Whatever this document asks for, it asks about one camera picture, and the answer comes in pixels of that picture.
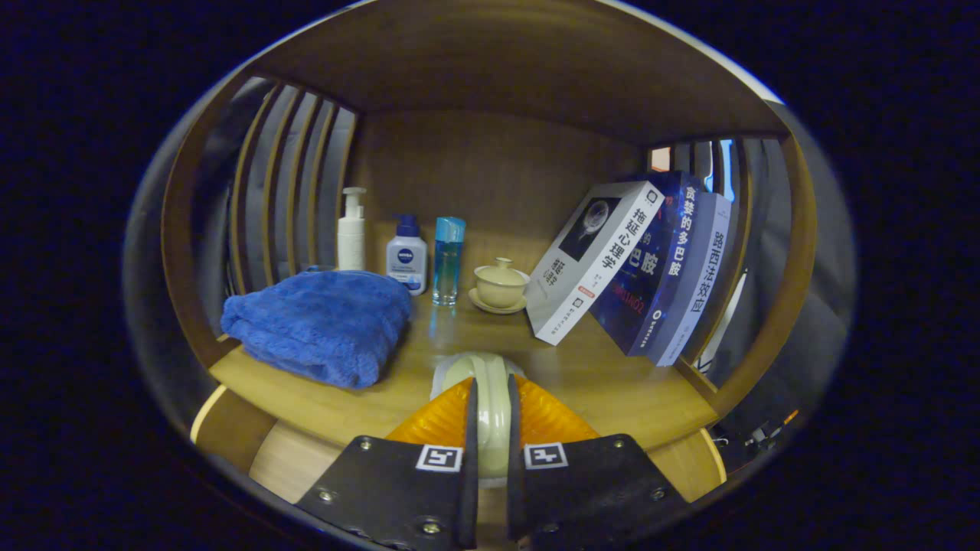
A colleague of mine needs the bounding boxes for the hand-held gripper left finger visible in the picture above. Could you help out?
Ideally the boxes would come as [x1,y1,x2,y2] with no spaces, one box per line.
[295,377,480,550]

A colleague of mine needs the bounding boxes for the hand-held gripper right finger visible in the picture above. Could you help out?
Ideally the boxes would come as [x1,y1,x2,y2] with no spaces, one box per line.
[505,373,690,550]

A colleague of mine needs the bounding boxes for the wooden countertop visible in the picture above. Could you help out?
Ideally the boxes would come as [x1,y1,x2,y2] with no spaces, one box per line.
[208,287,720,452]

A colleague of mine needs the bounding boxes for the wooden cabinet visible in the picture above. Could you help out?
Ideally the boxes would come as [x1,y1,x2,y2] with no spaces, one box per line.
[157,0,820,429]

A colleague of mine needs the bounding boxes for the cream lidded teacup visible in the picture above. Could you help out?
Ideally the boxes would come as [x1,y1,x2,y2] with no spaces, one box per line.
[468,257,531,315]

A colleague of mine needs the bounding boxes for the blue folded towel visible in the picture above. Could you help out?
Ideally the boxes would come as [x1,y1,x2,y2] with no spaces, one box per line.
[220,268,414,390]

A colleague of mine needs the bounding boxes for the clear blue bottle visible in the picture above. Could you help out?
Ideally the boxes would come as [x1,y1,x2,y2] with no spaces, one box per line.
[433,216,467,307]

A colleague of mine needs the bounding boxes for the white bottle with blue cap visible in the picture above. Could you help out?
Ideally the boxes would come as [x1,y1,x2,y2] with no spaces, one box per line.
[385,214,429,296]

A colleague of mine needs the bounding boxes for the black device with orange tip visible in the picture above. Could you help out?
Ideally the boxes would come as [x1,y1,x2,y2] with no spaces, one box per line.
[712,409,803,468]

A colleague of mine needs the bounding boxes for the dark blue book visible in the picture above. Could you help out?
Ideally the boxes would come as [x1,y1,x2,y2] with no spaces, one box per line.
[590,171,704,357]

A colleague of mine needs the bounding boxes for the white book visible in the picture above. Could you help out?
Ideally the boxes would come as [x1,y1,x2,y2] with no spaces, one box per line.
[525,181,665,347]

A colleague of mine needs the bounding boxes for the white pump bottle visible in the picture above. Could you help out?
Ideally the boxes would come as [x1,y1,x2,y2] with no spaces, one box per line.
[338,187,368,272]

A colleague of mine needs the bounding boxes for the light blue book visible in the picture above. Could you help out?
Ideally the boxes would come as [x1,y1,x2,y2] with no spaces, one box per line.
[645,191,733,367]

